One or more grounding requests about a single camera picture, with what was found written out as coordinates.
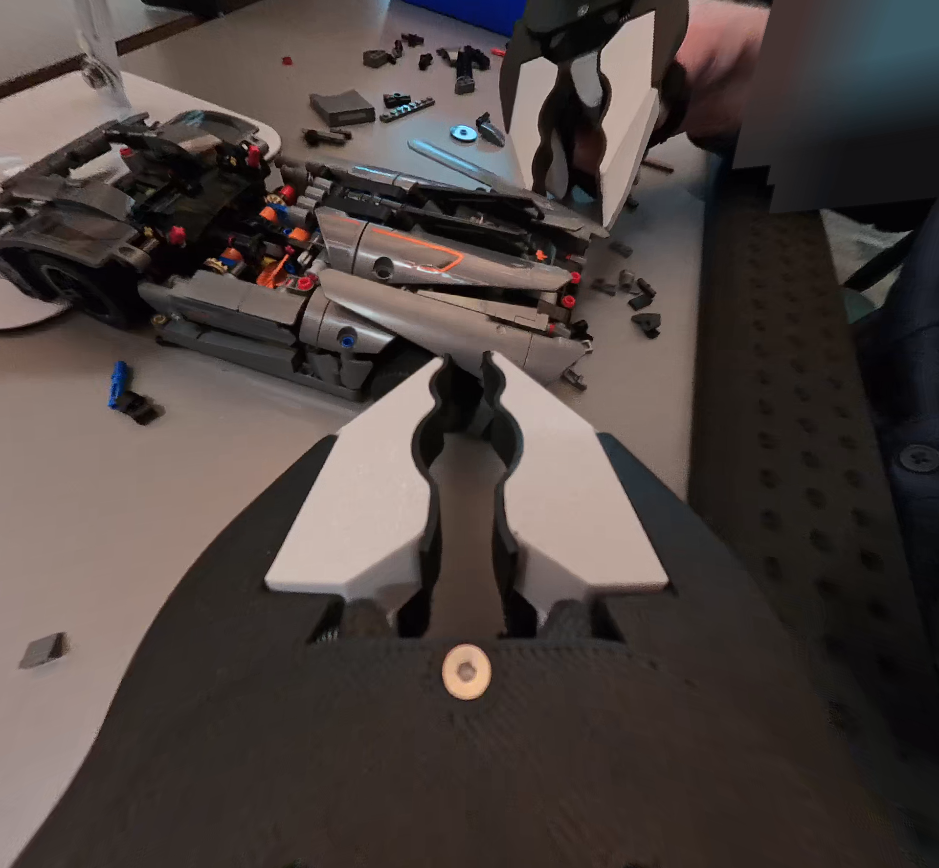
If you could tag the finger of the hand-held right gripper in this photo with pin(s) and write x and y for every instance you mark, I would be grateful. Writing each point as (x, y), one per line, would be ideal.
(527, 127)
(631, 97)

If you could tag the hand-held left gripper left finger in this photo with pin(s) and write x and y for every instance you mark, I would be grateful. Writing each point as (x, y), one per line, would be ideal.
(352, 516)

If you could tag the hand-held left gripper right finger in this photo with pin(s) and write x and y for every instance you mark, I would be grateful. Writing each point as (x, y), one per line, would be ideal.
(579, 516)

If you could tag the grey lego car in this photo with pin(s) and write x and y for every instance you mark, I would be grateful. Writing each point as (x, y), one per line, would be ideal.
(411, 259)

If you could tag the dark round lego dish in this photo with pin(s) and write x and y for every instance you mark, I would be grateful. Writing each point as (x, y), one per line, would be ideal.
(455, 132)

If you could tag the long dark lego strip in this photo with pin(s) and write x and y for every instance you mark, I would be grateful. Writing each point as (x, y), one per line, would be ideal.
(660, 166)

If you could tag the scattered black lego parts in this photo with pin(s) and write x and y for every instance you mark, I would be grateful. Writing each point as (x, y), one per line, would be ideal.
(462, 72)

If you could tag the long grey studded lego plate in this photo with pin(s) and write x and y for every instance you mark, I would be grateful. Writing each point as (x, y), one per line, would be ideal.
(407, 110)

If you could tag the grey lego wedge block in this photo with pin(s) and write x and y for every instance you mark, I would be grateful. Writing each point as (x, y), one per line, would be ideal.
(341, 108)

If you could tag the black lego connector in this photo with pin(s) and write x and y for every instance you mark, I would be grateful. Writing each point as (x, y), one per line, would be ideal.
(143, 409)

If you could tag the blue lego pin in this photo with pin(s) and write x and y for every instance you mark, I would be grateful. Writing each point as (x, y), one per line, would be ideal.
(119, 383)

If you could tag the dark grey lego tile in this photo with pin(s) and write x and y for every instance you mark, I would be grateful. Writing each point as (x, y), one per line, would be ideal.
(42, 651)

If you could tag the person's right hand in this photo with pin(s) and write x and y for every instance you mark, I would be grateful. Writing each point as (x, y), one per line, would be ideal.
(715, 68)

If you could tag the black perforated pad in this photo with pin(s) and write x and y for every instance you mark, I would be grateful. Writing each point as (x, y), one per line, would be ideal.
(777, 442)

